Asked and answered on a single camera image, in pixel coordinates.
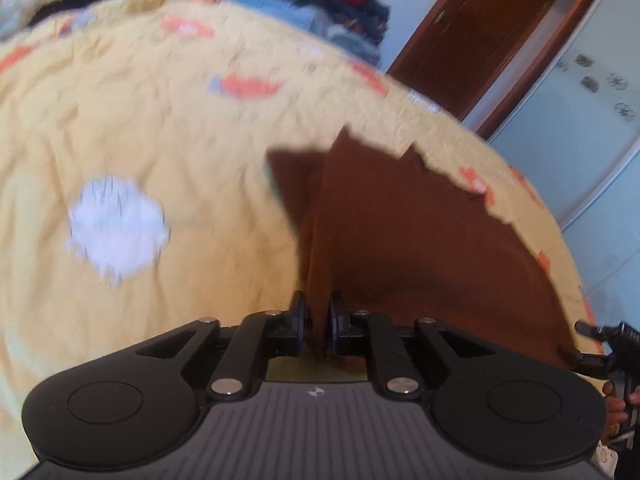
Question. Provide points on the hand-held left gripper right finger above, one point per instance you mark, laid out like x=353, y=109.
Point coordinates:
x=336, y=321

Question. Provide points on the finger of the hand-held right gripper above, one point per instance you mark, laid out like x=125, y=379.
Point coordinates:
x=590, y=362
x=590, y=330

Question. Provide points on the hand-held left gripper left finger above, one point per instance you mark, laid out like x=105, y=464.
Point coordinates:
x=298, y=321

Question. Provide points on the brown knit sweater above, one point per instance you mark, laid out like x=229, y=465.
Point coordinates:
x=410, y=245

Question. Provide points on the person's right hand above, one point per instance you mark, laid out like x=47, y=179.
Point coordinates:
x=616, y=406

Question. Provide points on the white flower-print wardrobe door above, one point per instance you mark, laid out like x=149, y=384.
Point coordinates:
x=585, y=125

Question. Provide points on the yellow printed bedspread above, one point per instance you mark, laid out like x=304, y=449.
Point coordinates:
x=150, y=125

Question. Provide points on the brown wooden door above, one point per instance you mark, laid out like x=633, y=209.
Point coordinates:
x=475, y=25

